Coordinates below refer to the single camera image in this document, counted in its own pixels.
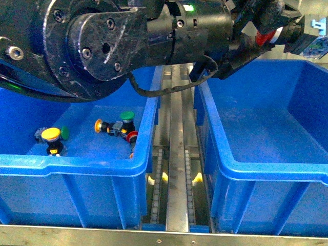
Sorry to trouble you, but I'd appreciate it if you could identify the left blue plastic bin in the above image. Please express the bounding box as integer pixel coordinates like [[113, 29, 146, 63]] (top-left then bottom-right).
[[0, 67, 164, 230]]

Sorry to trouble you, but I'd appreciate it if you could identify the lying yellow push button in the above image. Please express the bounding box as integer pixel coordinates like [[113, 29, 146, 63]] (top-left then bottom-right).
[[94, 119, 123, 136]]

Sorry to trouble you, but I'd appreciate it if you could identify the lying red push button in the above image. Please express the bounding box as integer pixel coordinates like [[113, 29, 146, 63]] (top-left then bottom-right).
[[126, 131, 138, 153]]

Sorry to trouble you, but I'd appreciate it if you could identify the black cable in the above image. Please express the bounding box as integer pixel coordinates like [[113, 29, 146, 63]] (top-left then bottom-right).
[[128, 55, 218, 98]]

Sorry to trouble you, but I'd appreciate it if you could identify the blue plastic bin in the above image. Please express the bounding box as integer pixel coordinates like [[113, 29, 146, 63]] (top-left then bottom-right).
[[0, 67, 164, 230], [194, 60, 327, 237]]

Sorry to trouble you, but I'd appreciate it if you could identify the central metal rail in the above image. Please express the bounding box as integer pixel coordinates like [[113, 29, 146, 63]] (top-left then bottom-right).
[[165, 64, 190, 233]]

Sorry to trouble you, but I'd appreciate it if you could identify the front metal shelf bar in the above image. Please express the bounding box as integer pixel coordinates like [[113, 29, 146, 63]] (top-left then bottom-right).
[[1, 225, 327, 245]]

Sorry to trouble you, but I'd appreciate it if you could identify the right blue plastic bin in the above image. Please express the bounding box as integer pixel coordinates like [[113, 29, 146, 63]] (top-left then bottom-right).
[[194, 60, 327, 237]]

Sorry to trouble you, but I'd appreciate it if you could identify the red push button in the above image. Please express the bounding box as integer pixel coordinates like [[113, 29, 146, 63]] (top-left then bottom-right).
[[256, 27, 283, 46], [126, 131, 138, 153]]

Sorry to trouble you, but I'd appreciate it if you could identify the upright green push button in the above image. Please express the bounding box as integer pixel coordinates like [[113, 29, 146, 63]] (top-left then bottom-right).
[[120, 111, 135, 132]]

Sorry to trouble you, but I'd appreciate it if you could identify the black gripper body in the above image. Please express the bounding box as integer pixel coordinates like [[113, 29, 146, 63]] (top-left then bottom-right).
[[189, 1, 287, 82]]

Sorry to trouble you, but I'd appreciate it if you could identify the lying green push button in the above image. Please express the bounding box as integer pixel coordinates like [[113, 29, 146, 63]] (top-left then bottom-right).
[[34, 126, 70, 143]]

